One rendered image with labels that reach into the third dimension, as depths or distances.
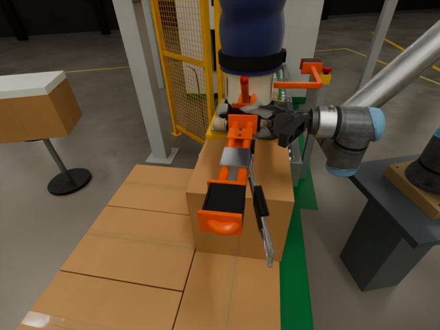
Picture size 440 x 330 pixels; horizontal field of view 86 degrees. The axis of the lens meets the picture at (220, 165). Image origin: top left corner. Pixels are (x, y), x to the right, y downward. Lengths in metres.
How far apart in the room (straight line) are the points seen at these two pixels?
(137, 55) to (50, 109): 0.79
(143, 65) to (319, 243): 2.01
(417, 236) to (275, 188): 0.60
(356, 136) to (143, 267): 1.00
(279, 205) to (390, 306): 1.20
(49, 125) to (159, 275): 1.53
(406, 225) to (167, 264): 1.04
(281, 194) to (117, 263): 0.82
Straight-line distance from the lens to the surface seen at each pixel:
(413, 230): 1.25
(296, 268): 1.83
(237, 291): 1.11
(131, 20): 2.23
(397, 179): 1.41
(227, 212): 0.39
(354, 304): 1.84
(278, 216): 0.93
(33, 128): 2.33
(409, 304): 1.99
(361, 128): 0.72
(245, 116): 0.66
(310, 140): 2.19
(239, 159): 0.51
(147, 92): 2.35
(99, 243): 1.39
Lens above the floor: 1.57
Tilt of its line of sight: 38 degrees down
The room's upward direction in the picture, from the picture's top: 3 degrees counter-clockwise
